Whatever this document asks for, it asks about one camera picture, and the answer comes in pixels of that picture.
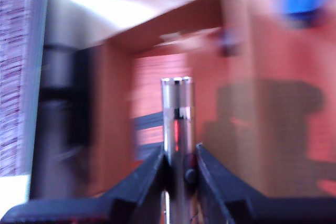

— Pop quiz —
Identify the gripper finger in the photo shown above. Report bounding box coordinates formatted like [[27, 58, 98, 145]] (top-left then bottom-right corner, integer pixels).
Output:
[[99, 146, 173, 224], [195, 142, 266, 224]]

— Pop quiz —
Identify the silver laser pointer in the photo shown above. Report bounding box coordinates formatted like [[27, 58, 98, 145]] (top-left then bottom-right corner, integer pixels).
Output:
[[160, 76, 197, 224]]

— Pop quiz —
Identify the open brown cardboard box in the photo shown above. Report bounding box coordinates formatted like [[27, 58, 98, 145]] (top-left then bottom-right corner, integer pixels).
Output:
[[78, 0, 253, 198]]

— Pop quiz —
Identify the black monitor stand neck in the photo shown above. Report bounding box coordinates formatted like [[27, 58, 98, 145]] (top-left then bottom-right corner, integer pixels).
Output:
[[39, 42, 92, 201]]

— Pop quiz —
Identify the bright Huawei computer monitor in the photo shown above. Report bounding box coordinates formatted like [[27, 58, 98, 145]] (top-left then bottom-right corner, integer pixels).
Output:
[[0, 0, 49, 177]]

